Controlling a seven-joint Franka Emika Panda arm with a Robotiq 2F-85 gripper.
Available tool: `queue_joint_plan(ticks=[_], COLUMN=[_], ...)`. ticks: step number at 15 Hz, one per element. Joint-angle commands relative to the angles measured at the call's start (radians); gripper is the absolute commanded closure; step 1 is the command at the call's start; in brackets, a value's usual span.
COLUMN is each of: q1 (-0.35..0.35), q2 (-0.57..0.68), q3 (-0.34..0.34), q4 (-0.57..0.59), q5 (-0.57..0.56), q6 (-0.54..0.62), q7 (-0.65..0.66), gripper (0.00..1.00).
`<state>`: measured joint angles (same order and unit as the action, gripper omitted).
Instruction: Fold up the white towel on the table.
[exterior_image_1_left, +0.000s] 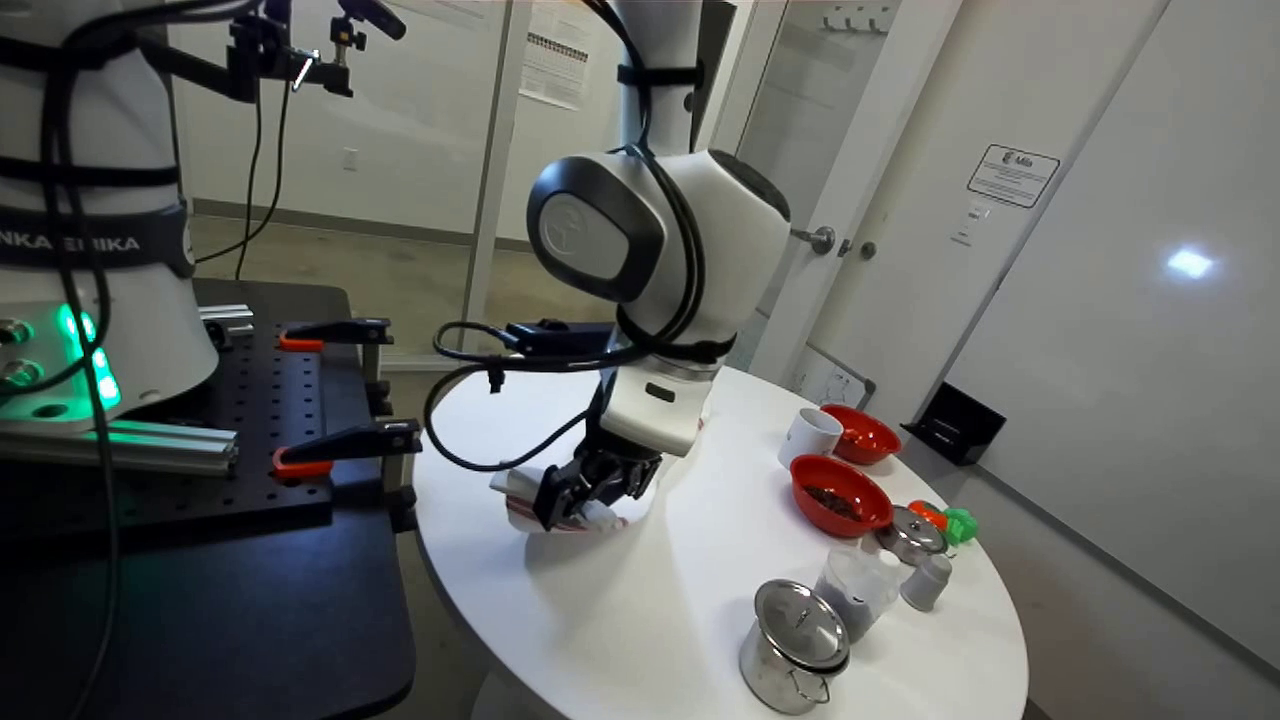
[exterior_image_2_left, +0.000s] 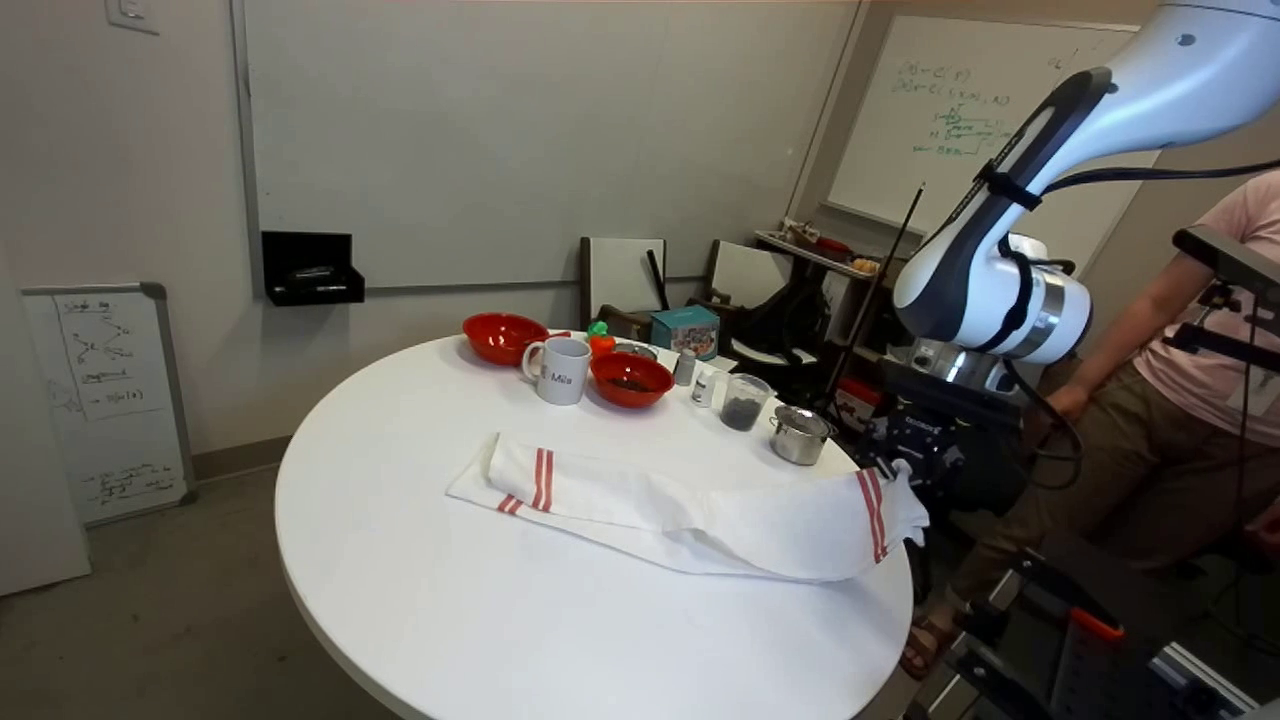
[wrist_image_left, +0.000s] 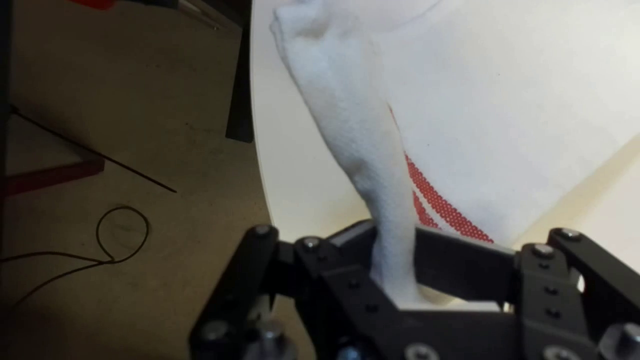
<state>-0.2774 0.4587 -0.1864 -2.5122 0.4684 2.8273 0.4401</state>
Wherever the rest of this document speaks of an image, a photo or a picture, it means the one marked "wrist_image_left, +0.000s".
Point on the dark red edged floor plate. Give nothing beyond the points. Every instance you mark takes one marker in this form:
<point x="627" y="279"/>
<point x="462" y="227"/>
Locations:
<point x="61" y="172"/>

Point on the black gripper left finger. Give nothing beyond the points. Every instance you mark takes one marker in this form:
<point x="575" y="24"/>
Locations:
<point x="332" y="281"/>

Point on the white towel with red stripes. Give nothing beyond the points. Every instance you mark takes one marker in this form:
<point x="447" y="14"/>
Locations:
<point x="361" y="133"/>

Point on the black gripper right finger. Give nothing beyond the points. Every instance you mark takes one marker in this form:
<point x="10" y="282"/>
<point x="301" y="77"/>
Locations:
<point x="532" y="281"/>

